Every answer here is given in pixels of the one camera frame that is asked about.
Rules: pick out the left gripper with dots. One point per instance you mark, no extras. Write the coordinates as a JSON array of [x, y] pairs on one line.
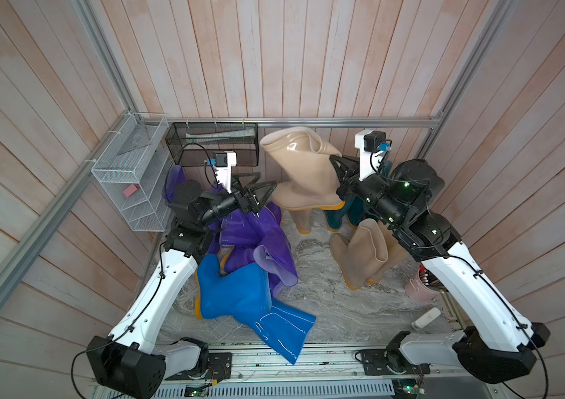
[[251, 203]]

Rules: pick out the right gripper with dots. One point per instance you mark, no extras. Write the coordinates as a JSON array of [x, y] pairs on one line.
[[351, 169]]

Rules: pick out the beige boot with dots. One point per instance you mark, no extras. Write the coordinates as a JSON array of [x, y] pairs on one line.
[[361, 256], [395, 254], [302, 219], [305, 158]]

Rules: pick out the large teal boot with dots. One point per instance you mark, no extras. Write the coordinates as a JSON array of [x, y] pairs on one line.
[[353, 210]]

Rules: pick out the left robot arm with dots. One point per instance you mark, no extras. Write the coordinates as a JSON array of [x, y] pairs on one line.
[[128, 360]]

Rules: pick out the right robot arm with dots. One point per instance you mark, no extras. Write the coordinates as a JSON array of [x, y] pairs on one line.
[[501, 344]]

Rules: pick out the purple boot lying centre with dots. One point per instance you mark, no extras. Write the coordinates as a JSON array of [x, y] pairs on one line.
[[236, 229]]

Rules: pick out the purple boot far left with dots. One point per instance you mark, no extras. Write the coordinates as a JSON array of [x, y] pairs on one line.
[[175, 177]]

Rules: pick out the black mesh basket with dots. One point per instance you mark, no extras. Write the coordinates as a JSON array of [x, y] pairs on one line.
[[195, 155]]

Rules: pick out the paper in black basket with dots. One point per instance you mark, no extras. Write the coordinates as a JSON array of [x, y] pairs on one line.
[[239, 137]]

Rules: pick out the blue boot on top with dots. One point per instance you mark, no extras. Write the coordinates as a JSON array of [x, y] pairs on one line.
[[242, 294]]

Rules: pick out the pink eraser block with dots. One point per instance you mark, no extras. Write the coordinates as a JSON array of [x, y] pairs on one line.
[[130, 190]]

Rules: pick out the blue boot underneath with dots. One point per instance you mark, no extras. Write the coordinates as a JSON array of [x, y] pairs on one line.
[[283, 328]]

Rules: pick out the pink pencil cup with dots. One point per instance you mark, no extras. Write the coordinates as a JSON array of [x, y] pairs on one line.
[[418, 292]]

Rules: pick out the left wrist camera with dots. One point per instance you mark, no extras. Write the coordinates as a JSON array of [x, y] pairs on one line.
[[222, 164]]

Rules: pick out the white wire shelf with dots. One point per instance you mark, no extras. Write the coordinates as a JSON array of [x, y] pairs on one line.
[[133, 154]]

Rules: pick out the aluminium frame rail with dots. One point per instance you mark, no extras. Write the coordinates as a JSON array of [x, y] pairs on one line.
[[320, 122]]

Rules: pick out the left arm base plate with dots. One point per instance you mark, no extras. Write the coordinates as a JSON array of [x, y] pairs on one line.
[[215, 366]]

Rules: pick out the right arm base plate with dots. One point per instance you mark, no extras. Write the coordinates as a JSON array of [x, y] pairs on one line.
[[380, 362]]

